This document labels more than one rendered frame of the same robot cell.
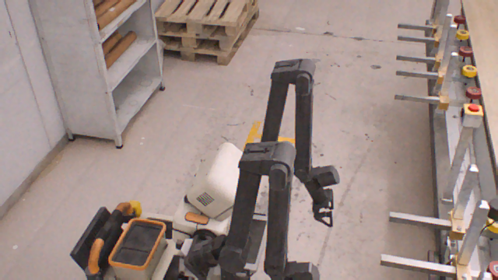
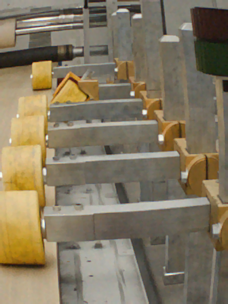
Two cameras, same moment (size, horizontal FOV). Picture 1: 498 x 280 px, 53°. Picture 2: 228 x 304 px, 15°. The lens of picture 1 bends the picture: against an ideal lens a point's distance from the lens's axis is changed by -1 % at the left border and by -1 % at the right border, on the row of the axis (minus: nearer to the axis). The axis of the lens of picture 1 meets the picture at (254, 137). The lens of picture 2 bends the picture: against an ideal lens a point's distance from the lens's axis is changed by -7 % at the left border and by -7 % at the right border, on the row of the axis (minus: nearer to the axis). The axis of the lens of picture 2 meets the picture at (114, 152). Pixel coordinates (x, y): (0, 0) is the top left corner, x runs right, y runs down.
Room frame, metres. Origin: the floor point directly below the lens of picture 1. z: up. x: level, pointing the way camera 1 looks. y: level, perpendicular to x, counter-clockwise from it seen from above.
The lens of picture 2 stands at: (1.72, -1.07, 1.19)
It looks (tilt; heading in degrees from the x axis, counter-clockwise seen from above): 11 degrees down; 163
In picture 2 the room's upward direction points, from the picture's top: 3 degrees counter-clockwise
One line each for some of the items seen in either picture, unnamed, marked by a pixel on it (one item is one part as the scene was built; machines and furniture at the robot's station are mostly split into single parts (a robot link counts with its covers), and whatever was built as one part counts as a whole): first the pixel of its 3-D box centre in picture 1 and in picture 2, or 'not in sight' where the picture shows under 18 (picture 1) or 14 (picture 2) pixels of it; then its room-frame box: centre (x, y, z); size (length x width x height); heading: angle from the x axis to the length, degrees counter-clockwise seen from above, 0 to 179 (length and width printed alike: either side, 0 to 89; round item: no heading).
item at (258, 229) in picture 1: (241, 247); not in sight; (1.19, 0.05, 0.99); 0.28 x 0.16 x 0.22; 167
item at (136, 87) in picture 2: not in sight; (143, 91); (-0.02, -0.46, 0.95); 0.14 x 0.06 x 0.05; 166
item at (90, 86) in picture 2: not in sight; (74, 91); (-0.07, -0.59, 0.95); 0.10 x 0.04 x 0.10; 76
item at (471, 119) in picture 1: (471, 117); not in sight; (1.71, -0.90, 1.18); 0.07 x 0.07 x 0.08; 76
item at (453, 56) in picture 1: (445, 89); not in sight; (2.42, -1.08, 0.87); 0.04 x 0.04 x 0.48; 76
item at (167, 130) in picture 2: not in sight; (174, 132); (0.46, -0.58, 0.95); 0.14 x 0.06 x 0.05; 166
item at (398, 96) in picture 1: (433, 100); not in sight; (2.40, -1.02, 0.81); 0.43 x 0.03 x 0.04; 76
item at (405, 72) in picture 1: (433, 75); not in sight; (2.64, -1.08, 0.83); 0.43 x 0.03 x 0.04; 76
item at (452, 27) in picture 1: (444, 61); not in sight; (2.66, -1.14, 0.92); 0.04 x 0.04 x 0.48; 76
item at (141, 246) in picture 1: (139, 251); not in sight; (1.28, 0.44, 0.87); 0.23 x 0.15 x 0.11; 167
